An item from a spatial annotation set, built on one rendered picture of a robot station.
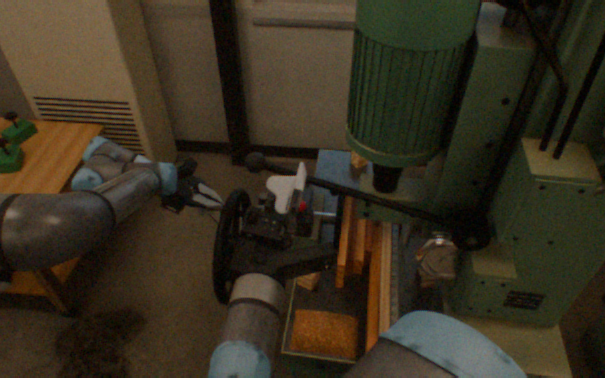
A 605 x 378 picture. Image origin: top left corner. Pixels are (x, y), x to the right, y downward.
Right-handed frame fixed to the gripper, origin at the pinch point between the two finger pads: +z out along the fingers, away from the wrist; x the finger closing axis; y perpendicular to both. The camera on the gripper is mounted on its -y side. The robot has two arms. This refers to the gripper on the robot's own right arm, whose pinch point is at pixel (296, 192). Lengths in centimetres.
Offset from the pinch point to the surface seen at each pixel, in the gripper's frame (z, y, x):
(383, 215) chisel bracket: 8.7, -19.2, 8.9
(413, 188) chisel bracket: 12.5, -23.2, 2.9
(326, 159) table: 37.8, -7.9, 24.0
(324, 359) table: -17.9, -13.5, 22.4
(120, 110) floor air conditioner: 103, 79, 87
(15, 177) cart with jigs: 53, 97, 88
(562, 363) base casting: -7, -62, 21
